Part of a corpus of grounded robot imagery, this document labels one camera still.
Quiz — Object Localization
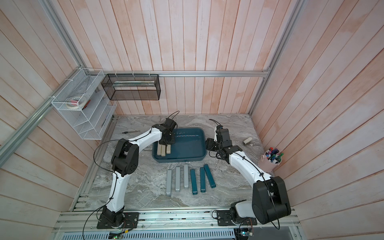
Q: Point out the beige pruning pliers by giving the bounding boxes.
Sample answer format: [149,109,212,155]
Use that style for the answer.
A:
[166,145,171,155]
[161,145,167,157]
[157,144,162,156]

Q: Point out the grey pruning pliers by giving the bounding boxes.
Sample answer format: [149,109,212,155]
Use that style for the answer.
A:
[184,164,189,189]
[166,170,172,196]
[175,167,181,192]

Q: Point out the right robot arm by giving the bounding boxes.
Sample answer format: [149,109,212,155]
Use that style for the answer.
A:
[206,125,291,224]

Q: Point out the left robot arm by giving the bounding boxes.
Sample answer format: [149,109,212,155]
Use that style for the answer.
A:
[97,118,177,229]

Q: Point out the teal plastic storage box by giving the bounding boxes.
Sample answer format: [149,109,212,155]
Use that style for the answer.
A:
[152,128,207,163]

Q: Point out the teal pruning pliers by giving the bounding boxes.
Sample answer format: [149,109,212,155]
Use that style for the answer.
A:
[190,169,198,195]
[200,167,206,193]
[204,164,216,188]

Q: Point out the small beige tape roll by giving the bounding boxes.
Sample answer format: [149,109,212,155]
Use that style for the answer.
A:
[243,137,253,145]

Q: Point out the dark pen on table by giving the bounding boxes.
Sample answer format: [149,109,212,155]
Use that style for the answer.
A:
[122,130,141,134]

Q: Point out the pink pen holder cup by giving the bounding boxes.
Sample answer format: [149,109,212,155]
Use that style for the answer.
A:
[258,148,284,173]

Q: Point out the tape roll in shelf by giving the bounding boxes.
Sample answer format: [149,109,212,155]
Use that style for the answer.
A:
[65,96,86,110]

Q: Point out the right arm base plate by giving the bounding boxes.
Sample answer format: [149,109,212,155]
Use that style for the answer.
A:
[215,209,258,226]

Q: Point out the black mesh wall basket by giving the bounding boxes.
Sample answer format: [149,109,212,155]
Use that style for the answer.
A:
[102,73,161,101]

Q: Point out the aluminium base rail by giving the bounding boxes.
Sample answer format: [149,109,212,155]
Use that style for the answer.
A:
[52,207,302,233]

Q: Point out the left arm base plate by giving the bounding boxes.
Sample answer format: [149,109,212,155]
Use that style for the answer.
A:
[97,212,139,229]

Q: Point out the white wire wall shelf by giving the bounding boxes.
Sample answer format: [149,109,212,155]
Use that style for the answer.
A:
[52,68,117,140]

